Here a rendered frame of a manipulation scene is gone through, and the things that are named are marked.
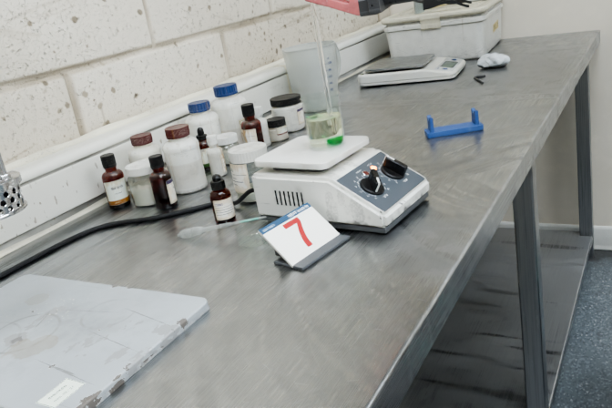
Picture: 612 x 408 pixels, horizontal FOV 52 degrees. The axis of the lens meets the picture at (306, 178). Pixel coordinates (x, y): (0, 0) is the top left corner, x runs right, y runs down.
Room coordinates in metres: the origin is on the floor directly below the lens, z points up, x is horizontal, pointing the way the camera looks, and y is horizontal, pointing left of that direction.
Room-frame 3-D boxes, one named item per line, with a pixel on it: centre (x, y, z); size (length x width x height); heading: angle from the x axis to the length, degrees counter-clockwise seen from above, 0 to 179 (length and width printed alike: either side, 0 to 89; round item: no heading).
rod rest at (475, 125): (1.09, -0.28, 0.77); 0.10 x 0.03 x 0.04; 88
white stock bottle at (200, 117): (1.20, 0.18, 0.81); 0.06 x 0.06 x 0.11
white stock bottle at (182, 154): (1.03, 0.20, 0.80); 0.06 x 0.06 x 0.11
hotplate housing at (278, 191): (0.81, -0.04, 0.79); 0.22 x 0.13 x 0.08; 52
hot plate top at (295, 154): (0.83, -0.01, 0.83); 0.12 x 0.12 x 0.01; 52
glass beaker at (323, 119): (0.82, -0.04, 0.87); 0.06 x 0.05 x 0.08; 171
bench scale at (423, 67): (1.70, -0.33, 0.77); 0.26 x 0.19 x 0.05; 64
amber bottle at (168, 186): (0.95, 0.22, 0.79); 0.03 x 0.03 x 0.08
